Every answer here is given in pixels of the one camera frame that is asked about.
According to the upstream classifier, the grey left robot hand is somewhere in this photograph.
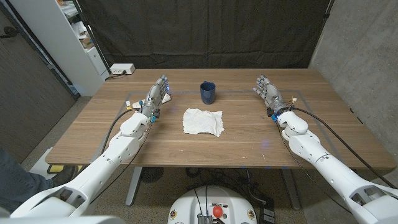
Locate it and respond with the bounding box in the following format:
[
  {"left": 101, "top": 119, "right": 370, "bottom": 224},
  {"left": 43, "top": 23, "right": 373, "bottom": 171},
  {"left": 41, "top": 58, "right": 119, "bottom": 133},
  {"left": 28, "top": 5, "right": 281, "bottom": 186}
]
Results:
[{"left": 141, "top": 73, "right": 170, "bottom": 119}]

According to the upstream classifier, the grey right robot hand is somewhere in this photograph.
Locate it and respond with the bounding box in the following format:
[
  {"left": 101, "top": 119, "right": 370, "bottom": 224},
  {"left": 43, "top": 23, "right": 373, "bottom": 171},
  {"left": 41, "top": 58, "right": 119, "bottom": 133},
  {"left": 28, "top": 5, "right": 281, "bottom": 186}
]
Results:
[{"left": 252, "top": 73, "right": 290, "bottom": 118}]

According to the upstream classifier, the white paper towel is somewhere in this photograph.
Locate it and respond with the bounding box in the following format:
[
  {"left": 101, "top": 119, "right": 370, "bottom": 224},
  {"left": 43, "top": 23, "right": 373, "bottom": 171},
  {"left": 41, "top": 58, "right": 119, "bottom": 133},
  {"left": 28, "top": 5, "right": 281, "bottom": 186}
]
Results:
[{"left": 182, "top": 108, "right": 225, "bottom": 138}]

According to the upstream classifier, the white speckled power strip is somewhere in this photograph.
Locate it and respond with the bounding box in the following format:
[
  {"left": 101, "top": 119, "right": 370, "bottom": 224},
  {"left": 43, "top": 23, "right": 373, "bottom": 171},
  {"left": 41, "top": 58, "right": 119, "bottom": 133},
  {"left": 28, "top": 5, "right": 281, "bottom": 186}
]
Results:
[{"left": 132, "top": 93, "right": 172, "bottom": 110}]

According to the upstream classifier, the dark blue cup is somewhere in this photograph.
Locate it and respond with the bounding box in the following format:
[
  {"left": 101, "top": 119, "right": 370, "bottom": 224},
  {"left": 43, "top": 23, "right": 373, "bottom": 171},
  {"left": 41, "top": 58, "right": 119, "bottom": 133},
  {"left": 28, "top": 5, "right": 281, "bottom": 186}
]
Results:
[{"left": 200, "top": 81, "right": 216, "bottom": 105}]

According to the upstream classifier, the black floor power strip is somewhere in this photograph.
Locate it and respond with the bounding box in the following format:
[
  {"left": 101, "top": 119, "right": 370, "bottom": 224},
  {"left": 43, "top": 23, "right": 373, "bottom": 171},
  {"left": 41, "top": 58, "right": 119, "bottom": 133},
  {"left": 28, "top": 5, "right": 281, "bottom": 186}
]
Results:
[{"left": 259, "top": 198, "right": 276, "bottom": 224}]

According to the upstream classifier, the white outlet box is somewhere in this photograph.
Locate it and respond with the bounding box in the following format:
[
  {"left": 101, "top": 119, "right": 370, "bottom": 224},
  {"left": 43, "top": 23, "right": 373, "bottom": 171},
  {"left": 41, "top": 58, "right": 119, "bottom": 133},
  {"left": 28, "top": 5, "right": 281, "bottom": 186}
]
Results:
[{"left": 110, "top": 63, "right": 136, "bottom": 75}]

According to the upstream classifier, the black round floor disc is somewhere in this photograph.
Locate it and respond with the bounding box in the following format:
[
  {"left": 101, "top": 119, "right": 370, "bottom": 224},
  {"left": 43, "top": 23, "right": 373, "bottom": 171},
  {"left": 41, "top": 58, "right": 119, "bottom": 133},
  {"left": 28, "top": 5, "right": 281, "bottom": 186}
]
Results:
[{"left": 139, "top": 167, "right": 165, "bottom": 184}]

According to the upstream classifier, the black backdrop curtain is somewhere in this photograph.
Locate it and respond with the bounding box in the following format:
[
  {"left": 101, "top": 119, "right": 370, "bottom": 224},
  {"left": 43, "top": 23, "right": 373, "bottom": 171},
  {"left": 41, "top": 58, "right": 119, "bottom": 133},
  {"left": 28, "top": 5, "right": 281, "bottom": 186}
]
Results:
[{"left": 76, "top": 0, "right": 332, "bottom": 70}]

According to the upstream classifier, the black backdrop stand pole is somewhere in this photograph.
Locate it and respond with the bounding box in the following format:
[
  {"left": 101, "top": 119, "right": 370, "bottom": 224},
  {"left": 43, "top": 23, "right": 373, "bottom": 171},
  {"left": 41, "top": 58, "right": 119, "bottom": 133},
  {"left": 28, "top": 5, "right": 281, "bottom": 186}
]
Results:
[{"left": 73, "top": 0, "right": 112, "bottom": 75}]

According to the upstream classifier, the cardboard box on shelf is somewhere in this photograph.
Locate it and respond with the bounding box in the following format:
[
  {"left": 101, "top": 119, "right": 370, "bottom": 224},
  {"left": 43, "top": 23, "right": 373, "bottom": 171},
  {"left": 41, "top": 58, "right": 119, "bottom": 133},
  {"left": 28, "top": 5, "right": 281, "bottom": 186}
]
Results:
[{"left": 79, "top": 35, "right": 95, "bottom": 49}]

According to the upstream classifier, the grey table leg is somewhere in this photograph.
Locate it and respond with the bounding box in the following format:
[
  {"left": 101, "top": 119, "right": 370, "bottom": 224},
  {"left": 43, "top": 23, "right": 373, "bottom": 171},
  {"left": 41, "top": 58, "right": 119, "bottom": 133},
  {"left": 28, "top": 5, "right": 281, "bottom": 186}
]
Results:
[
  {"left": 125, "top": 167, "right": 143, "bottom": 207},
  {"left": 281, "top": 169, "right": 302, "bottom": 211}
]

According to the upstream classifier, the white shelf cabinet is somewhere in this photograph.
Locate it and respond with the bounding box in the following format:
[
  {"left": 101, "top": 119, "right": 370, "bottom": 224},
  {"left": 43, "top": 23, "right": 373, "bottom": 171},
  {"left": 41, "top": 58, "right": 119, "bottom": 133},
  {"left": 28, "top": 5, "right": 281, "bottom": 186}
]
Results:
[{"left": 9, "top": 0, "right": 109, "bottom": 97}]

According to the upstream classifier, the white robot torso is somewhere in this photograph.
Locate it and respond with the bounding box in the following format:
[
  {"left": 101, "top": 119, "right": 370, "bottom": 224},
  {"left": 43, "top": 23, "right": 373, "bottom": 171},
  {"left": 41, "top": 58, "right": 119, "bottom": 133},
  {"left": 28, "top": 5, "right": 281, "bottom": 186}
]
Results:
[{"left": 167, "top": 185, "right": 258, "bottom": 224}]

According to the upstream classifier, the person's dark shoe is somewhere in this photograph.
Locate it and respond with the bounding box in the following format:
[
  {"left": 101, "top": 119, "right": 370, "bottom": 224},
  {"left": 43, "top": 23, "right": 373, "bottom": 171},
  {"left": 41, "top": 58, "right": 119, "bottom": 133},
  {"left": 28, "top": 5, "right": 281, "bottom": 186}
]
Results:
[{"left": 51, "top": 165, "right": 78, "bottom": 187}]

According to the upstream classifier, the yellow floor object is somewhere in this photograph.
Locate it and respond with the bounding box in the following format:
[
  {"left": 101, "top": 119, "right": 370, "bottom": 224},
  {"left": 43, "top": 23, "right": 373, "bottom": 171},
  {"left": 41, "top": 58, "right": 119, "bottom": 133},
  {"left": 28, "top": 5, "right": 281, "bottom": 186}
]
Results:
[{"left": 48, "top": 164, "right": 66, "bottom": 174}]

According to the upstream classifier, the person's leg in jeans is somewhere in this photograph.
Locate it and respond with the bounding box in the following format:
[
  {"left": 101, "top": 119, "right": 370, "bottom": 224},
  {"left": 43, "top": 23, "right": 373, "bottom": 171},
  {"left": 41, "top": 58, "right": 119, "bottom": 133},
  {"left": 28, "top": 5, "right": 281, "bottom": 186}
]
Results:
[{"left": 0, "top": 147, "right": 53, "bottom": 214}]

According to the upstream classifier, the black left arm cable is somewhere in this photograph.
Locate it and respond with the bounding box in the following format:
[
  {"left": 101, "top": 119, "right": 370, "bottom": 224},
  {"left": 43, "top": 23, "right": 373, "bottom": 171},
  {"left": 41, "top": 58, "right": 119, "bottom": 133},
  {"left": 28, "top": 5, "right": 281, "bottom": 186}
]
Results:
[{"left": 98, "top": 107, "right": 141, "bottom": 155}]

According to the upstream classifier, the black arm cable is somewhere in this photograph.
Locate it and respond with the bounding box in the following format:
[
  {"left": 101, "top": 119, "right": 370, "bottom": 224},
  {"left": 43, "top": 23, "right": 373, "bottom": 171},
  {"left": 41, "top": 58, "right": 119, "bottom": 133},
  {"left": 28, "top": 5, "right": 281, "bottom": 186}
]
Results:
[
  {"left": 290, "top": 106, "right": 398, "bottom": 190},
  {"left": 98, "top": 107, "right": 141, "bottom": 155}
]

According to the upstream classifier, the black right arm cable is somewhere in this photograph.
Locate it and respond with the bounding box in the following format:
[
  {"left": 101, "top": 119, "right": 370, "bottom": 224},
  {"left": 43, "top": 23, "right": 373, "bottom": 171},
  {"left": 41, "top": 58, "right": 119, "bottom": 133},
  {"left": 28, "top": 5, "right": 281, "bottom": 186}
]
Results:
[{"left": 290, "top": 106, "right": 398, "bottom": 190}]

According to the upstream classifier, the black door handle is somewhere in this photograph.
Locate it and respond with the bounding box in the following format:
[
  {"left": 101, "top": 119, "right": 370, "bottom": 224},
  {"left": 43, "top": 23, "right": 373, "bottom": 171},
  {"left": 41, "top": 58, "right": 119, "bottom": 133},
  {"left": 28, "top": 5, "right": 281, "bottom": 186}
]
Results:
[{"left": 0, "top": 26, "right": 19, "bottom": 39}]

